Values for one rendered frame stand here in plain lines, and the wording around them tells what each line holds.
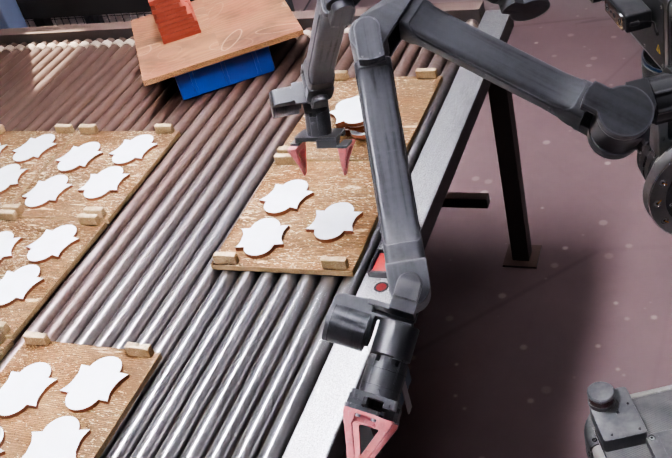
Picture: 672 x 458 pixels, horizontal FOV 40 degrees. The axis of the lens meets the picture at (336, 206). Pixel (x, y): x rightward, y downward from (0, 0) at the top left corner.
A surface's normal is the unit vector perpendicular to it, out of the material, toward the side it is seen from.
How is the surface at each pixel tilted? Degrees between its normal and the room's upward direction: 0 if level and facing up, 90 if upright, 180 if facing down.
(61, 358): 0
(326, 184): 0
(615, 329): 0
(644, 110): 38
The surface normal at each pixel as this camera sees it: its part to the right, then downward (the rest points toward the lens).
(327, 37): 0.16, 0.94
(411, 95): -0.22, -0.79
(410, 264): -0.11, -0.27
